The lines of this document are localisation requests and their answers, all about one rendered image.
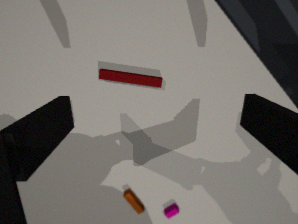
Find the dark red rod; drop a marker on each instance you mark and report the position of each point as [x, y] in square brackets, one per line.
[130, 78]

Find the orange rod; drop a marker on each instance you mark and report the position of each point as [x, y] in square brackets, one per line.
[133, 201]

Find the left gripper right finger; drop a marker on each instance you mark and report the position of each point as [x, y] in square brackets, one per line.
[274, 126]

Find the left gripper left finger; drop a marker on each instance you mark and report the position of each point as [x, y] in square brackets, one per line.
[24, 146]

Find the magenta rod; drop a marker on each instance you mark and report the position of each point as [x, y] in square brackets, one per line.
[171, 210]

